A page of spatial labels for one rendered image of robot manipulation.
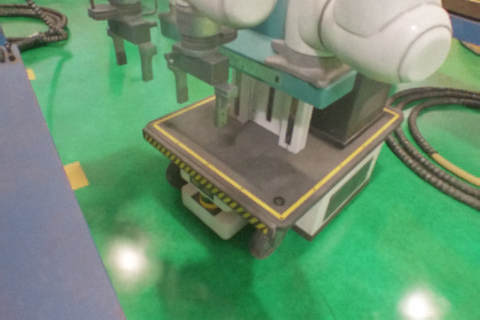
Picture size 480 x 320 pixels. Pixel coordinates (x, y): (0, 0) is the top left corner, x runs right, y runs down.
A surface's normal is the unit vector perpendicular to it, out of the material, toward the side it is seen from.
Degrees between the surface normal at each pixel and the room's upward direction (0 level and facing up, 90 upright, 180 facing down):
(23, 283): 0
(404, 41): 73
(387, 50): 89
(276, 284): 0
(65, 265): 0
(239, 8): 96
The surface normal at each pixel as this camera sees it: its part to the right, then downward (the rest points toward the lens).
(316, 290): 0.06, -0.80
